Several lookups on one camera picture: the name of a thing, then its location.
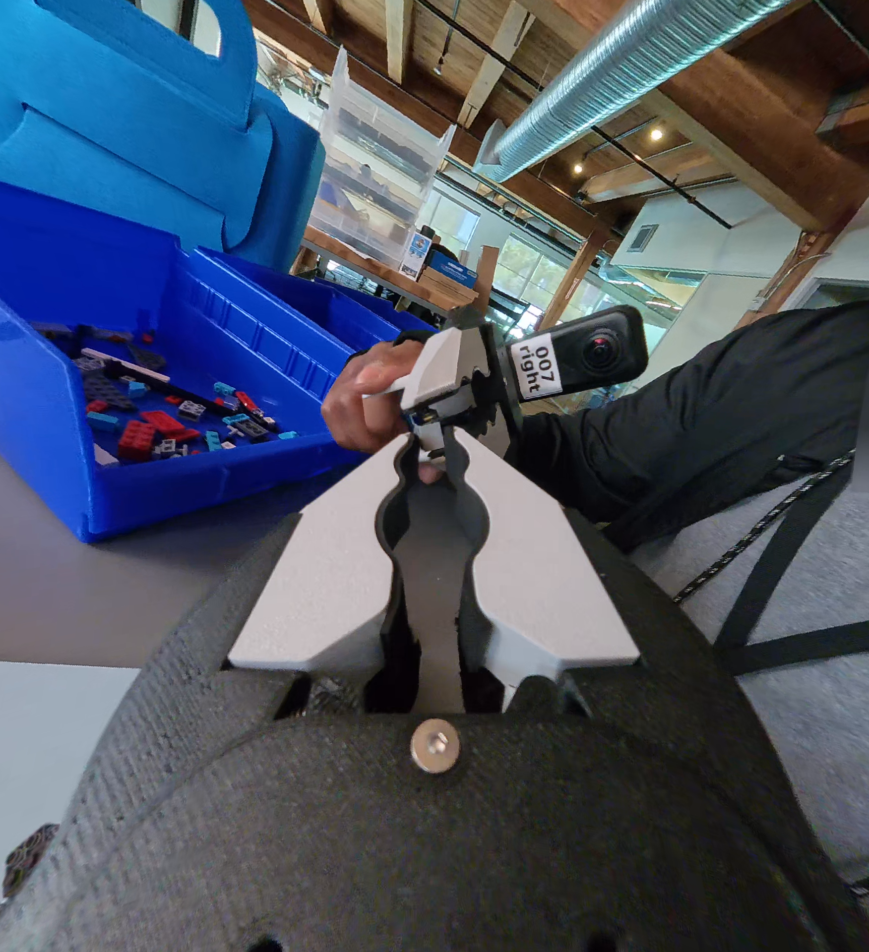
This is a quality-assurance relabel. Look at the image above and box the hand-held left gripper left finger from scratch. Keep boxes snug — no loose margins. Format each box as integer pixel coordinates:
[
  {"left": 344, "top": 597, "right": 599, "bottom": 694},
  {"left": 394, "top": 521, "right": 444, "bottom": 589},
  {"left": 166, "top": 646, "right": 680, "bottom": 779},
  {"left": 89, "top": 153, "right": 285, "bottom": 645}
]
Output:
[{"left": 227, "top": 433, "right": 416, "bottom": 706}]

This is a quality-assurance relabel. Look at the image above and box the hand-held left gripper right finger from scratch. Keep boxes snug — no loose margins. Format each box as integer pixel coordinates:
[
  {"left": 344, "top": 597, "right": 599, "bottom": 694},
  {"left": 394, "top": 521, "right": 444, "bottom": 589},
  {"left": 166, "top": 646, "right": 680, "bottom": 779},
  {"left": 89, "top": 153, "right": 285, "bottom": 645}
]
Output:
[{"left": 448, "top": 431, "right": 643, "bottom": 714}]

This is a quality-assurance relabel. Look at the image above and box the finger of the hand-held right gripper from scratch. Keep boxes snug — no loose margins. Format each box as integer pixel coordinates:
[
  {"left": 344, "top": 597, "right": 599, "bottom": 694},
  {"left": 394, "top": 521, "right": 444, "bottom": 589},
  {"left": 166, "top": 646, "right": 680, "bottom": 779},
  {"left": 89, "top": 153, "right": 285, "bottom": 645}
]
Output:
[
  {"left": 362, "top": 326, "right": 493, "bottom": 414},
  {"left": 414, "top": 385, "right": 478, "bottom": 456}
]

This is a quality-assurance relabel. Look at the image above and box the pile of toy bricks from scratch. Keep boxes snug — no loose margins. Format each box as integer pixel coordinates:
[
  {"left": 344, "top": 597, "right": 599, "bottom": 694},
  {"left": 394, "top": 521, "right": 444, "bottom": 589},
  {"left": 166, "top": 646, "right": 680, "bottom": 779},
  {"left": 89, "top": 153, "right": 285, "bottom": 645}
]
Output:
[{"left": 29, "top": 320, "right": 303, "bottom": 468}]

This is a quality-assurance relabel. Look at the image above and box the person's right forearm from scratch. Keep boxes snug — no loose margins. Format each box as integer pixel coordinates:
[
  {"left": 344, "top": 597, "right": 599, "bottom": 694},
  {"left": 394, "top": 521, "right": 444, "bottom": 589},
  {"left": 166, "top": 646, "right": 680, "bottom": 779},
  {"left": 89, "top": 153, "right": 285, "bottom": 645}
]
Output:
[{"left": 512, "top": 299, "right": 869, "bottom": 553}]

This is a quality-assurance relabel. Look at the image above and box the person's right hand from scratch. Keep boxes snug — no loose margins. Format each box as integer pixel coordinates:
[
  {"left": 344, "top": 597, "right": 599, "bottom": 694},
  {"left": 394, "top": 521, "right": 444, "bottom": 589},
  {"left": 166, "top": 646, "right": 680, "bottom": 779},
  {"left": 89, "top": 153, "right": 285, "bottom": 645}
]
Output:
[{"left": 320, "top": 341, "right": 444, "bottom": 486}]

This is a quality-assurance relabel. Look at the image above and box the blue white cardboard box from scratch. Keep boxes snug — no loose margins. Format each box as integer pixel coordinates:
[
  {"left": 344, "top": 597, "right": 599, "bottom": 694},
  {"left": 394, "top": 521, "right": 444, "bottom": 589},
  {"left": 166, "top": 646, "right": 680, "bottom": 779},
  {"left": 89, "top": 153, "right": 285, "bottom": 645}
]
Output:
[{"left": 397, "top": 229, "right": 478, "bottom": 289}]

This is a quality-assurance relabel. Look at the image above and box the wooden table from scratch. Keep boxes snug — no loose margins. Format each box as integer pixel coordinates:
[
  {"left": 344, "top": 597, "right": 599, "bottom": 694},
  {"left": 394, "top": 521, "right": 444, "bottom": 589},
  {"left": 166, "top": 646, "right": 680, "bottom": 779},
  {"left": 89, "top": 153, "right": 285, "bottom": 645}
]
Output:
[{"left": 292, "top": 225, "right": 484, "bottom": 322}]

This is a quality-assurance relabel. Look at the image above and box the clear plastic storage box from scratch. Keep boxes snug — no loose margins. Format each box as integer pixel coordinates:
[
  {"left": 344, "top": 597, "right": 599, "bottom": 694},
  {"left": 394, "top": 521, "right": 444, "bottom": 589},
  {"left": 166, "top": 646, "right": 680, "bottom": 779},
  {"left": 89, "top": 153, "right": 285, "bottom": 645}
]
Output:
[{"left": 307, "top": 46, "right": 459, "bottom": 270}]

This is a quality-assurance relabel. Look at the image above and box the instruction booklet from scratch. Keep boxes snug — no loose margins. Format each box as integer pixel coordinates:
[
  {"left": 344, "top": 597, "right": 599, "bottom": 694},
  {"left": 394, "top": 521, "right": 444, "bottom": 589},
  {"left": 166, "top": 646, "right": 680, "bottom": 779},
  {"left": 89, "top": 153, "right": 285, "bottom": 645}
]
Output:
[{"left": 0, "top": 659, "right": 143, "bottom": 937}]

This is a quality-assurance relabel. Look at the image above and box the blue felt bag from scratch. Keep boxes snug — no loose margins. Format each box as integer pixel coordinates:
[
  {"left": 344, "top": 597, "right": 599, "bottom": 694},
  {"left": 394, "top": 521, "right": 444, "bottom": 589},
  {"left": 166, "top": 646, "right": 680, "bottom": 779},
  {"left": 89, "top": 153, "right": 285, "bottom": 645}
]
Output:
[{"left": 0, "top": 0, "right": 329, "bottom": 271}]

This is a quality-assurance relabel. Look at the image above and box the black white drawstring cord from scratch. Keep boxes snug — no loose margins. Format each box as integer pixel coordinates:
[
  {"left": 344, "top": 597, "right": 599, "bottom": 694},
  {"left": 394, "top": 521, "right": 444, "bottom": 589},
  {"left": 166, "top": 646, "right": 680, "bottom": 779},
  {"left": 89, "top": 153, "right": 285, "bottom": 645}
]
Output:
[{"left": 671, "top": 448, "right": 857, "bottom": 605}]

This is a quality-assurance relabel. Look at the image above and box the black lanyard strap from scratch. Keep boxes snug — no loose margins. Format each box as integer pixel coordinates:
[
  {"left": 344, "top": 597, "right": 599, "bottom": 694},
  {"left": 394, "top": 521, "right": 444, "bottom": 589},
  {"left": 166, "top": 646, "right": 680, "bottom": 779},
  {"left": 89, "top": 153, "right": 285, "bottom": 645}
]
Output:
[{"left": 712, "top": 452, "right": 869, "bottom": 678}]

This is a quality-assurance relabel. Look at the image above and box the silver ventilation duct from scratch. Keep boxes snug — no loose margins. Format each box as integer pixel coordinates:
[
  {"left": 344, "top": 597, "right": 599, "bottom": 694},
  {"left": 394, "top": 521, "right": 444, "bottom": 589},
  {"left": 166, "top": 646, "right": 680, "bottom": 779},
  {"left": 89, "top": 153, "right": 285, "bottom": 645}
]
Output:
[{"left": 472, "top": 0, "right": 802, "bottom": 184}]

